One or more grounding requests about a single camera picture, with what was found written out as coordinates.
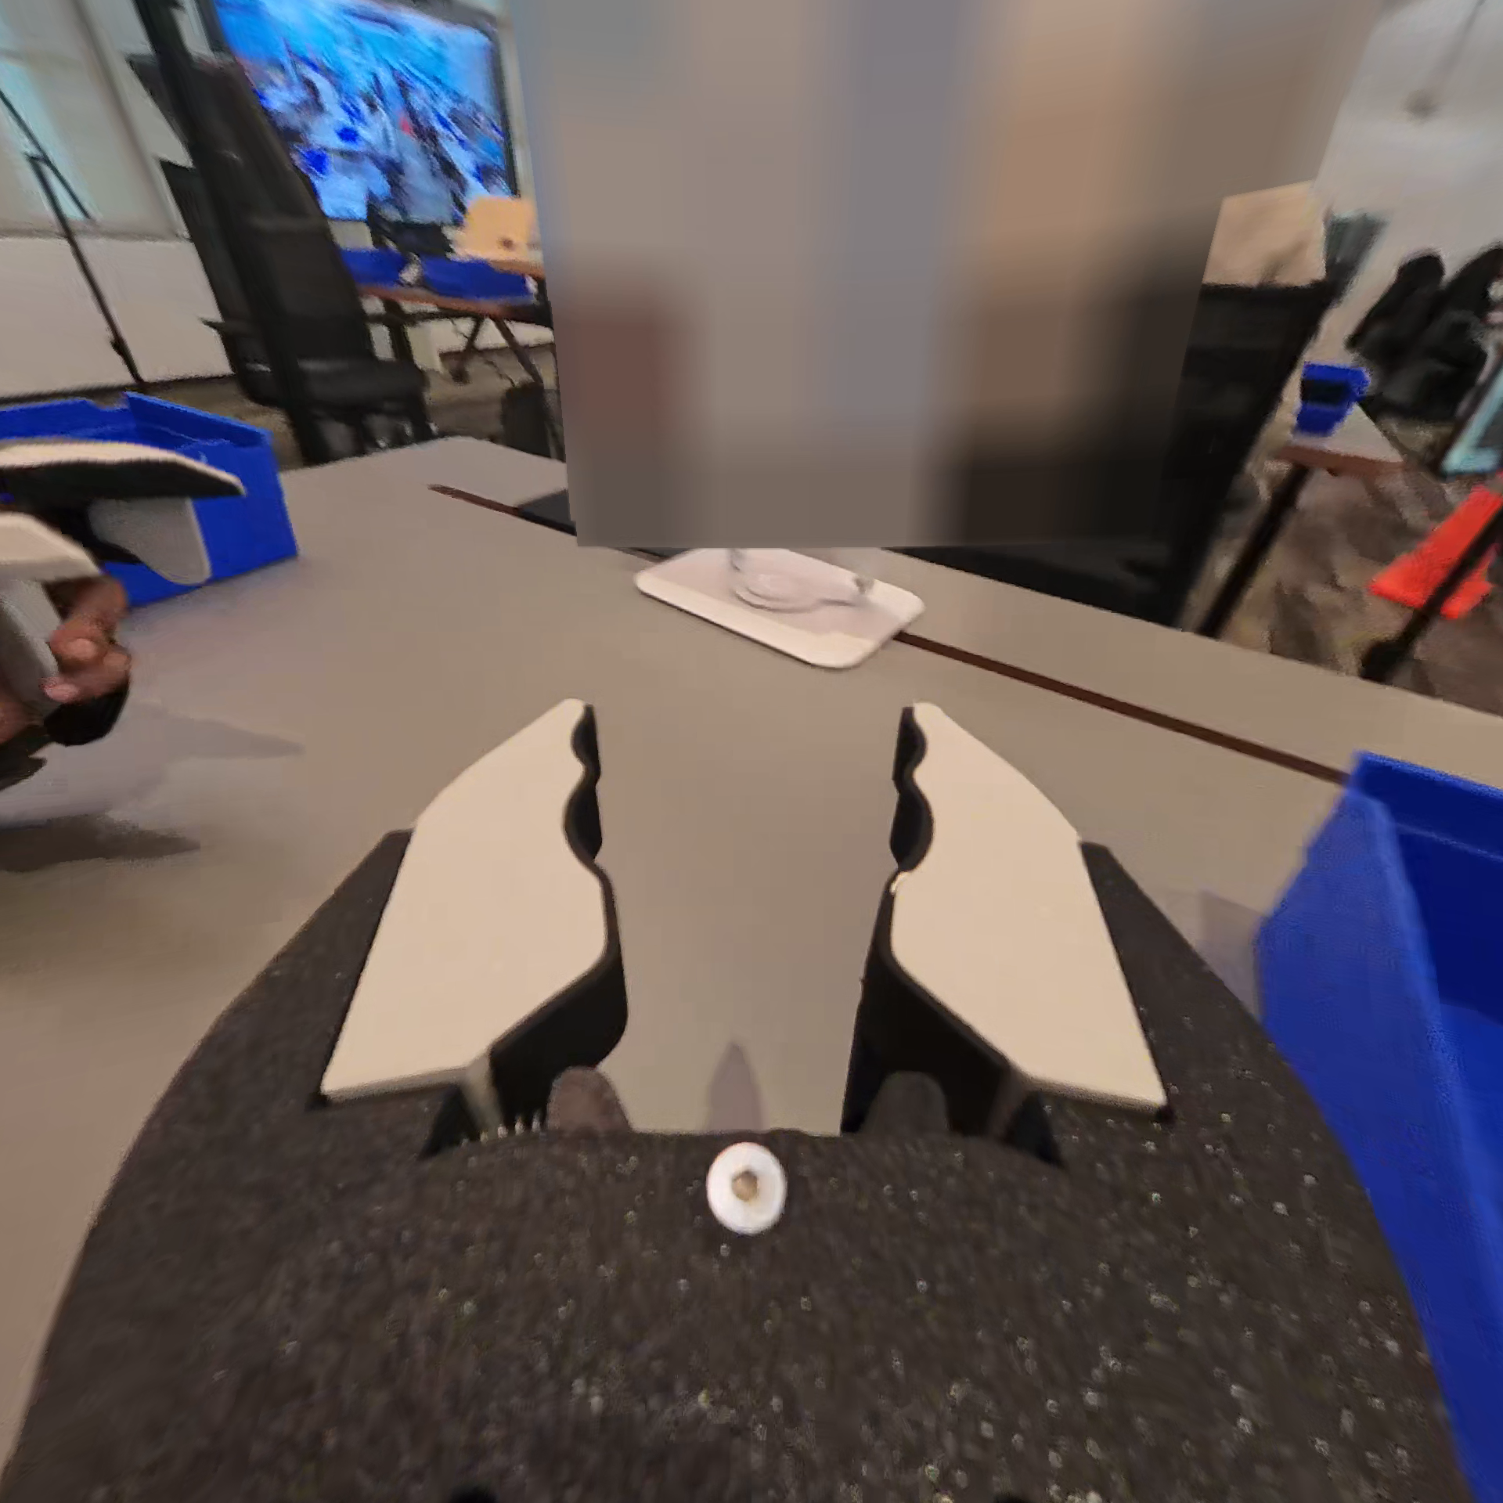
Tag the black flat board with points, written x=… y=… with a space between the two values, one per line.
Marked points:
x=547 y=508

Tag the blue plastic bin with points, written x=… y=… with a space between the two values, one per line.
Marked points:
x=376 y=268
x=1388 y=1033
x=235 y=519
x=477 y=280

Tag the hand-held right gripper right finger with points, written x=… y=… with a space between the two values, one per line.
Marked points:
x=1011 y=938

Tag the wall television screen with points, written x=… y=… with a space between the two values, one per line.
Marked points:
x=376 y=108

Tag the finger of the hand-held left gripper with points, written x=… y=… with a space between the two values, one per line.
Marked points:
x=41 y=551
x=105 y=465

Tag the white flat stand base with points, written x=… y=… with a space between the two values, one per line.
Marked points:
x=818 y=638

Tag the person's left hand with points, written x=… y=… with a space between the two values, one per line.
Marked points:
x=93 y=638

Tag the small wooden board stand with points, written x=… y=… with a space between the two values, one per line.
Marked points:
x=502 y=230

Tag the orange floor marker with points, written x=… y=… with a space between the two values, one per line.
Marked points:
x=1431 y=565

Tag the wooden office desk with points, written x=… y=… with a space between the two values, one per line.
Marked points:
x=472 y=312

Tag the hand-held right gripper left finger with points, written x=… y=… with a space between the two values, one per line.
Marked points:
x=478 y=919

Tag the small blue bin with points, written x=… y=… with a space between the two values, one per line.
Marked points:
x=1333 y=400

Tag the black floor pole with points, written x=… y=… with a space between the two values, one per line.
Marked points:
x=178 y=69

